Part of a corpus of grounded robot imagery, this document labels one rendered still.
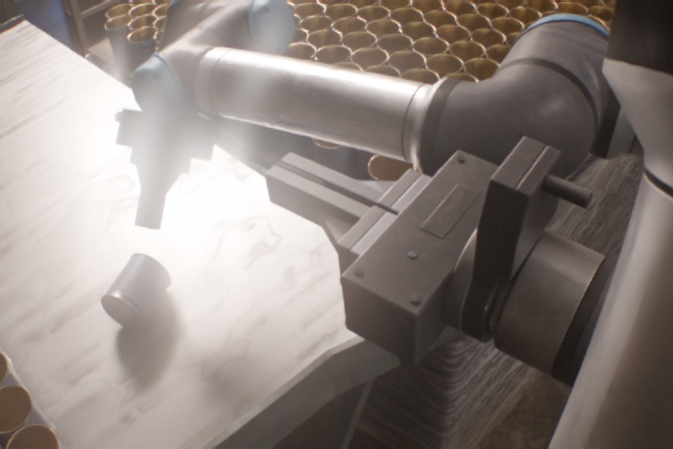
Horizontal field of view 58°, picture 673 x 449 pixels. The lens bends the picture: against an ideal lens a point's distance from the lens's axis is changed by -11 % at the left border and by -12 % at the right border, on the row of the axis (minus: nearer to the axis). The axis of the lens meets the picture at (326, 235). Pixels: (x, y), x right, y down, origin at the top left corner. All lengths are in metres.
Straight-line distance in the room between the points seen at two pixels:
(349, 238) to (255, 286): 0.54
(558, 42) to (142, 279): 0.58
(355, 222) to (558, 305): 0.14
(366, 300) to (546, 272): 0.10
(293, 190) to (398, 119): 0.18
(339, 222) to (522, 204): 0.14
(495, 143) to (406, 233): 0.20
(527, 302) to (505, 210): 0.06
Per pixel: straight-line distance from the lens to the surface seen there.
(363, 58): 1.27
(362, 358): 0.78
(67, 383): 0.90
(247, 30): 0.81
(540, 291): 0.35
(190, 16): 0.88
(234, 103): 0.69
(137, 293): 0.88
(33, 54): 1.76
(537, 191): 0.32
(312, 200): 0.43
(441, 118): 0.57
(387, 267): 0.37
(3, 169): 1.33
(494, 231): 0.33
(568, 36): 0.67
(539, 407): 2.09
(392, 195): 0.42
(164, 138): 0.88
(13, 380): 0.86
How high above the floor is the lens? 1.76
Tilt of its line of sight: 44 degrees down
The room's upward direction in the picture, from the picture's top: 6 degrees counter-clockwise
